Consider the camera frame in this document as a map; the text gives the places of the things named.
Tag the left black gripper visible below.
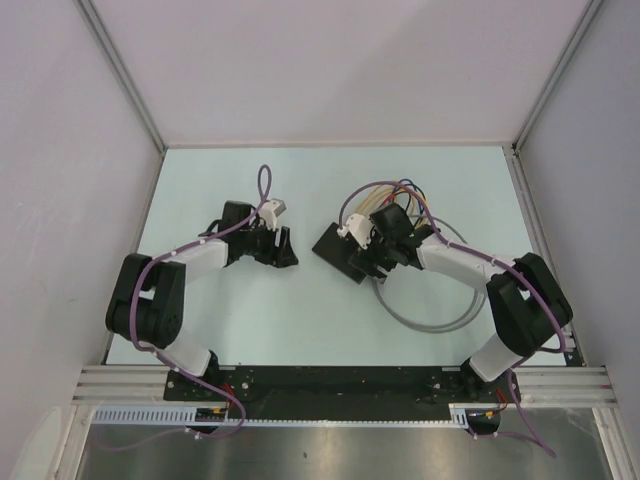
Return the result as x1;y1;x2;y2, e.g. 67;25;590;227
239;219;298;268

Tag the yellow patch cable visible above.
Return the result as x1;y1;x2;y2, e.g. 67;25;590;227
349;183;431;226

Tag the black network switch box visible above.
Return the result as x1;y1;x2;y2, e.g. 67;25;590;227
312;222;366;284

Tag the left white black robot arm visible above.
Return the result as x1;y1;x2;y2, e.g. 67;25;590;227
105;199;299;400

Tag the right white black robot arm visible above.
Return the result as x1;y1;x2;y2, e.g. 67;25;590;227
337;204;573;401

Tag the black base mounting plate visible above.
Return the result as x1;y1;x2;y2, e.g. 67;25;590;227
163;364;521;422

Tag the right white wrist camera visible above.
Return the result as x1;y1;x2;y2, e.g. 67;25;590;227
337;213;375;250

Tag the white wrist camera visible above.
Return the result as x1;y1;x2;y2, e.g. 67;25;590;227
258;199;287;231
337;213;375;250

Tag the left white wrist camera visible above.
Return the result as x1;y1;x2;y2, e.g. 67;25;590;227
258;199;287;231

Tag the grey coiled network cable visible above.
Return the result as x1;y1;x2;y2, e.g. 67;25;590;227
372;215;489;333

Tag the blue patch cable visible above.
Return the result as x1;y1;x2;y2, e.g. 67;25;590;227
397;178;431;216

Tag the slotted grey cable duct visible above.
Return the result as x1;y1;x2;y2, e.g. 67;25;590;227
93;406;469;429

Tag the aluminium front frame rail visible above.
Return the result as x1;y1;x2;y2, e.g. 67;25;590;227
73;365;618;408

